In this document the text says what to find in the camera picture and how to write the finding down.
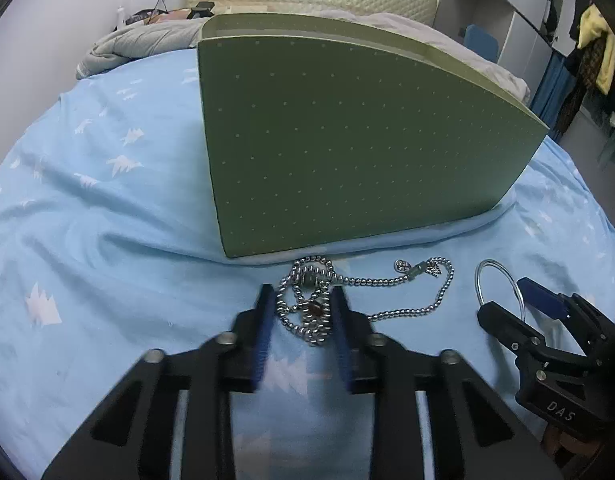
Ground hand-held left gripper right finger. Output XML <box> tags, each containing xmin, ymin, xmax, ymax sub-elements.
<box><xmin>329</xmin><ymin>285</ymin><xmax>564</xmax><ymax>480</ymax></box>

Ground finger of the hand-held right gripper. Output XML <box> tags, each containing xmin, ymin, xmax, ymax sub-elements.
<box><xmin>517</xmin><ymin>276</ymin><xmax>615</xmax><ymax>353</ymax></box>
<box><xmin>477</xmin><ymin>301</ymin><xmax>555</xmax><ymax>363</ymax></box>

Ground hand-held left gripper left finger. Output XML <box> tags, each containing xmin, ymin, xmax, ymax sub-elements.
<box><xmin>42</xmin><ymin>282</ymin><xmax>279</xmax><ymax>480</ymax></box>

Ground silver ring bangle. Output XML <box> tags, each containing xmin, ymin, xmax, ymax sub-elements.
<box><xmin>475</xmin><ymin>258</ymin><xmax>526</xmax><ymax>322</ymax></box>

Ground silver bead necklace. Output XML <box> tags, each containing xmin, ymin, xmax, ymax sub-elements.
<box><xmin>276</xmin><ymin>255</ymin><xmax>456</xmax><ymax>347</ymax></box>

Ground green dotted storage box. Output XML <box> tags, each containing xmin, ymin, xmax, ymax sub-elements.
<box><xmin>196</xmin><ymin>12</ymin><xmax>548</xmax><ymax>260</ymax></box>

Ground person's right hand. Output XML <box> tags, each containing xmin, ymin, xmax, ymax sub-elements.
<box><xmin>541</xmin><ymin>422</ymin><xmax>595</xmax><ymax>467</ymax></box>

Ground blue tree print bed sheet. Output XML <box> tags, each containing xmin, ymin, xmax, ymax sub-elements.
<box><xmin>0</xmin><ymin>49</ymin><xmax>615</xmax><ymax>480</ymax></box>

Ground blue hanging cloth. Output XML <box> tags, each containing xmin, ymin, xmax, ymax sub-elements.
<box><xmin>530</xmin><ymin>50</ymin><xmax>571</xmax><ymax>134</ymax></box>

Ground dark hanging clothes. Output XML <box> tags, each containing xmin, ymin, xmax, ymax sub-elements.
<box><xmin>555</xmin><ymin>35</ymin><xmax>604</xmax><ymax>137</ymax></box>

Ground yellow jacket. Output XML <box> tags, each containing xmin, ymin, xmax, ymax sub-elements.
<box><xmin>577</xmin><ymin>4</ymin><xmax>615</xmax><ymax>96</ymax></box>

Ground blue chair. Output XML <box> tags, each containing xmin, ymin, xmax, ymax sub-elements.
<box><xmin>462</xmin><ymin>23</ymin><xmax>499</xmax><ymax>65</ymax></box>

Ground grey blanket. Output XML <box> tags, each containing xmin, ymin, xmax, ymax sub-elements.
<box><xmin>76</xmin><ymin>10</ymin><xmax>531</xmax><ymax>107</ymax></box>

